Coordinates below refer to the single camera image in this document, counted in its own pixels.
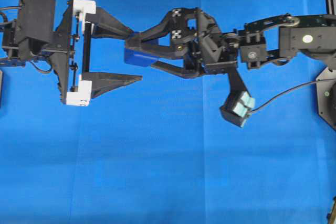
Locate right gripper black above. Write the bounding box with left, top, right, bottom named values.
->
left=125, top=7, right=239, bottom=79

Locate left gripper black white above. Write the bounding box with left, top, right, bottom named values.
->
left=48, top=0, right=142, bottom=106

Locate blue block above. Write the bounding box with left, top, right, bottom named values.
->
left=124, top=46, right=160, bottom=67

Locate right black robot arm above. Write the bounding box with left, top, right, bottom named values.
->
left=124, top=8, right=335, bottom=79

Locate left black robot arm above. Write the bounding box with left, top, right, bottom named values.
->
left=1, top=0, right=142, bottom=106

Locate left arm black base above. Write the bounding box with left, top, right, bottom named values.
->
left=0, top=70, right=4, bottom=105

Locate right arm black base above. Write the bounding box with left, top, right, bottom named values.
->
left=316, top=67, right=335, bottom=130

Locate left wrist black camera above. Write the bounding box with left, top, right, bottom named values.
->
left=13, top=0, right=57, bottom=61

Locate wrist black camera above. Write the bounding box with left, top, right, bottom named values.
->
left=219, top=70, right=255, bottom=127
left=13, top=0, right=57, bottom=61

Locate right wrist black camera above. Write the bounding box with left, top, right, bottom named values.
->
left=219, top=70, right=255, bottom=127

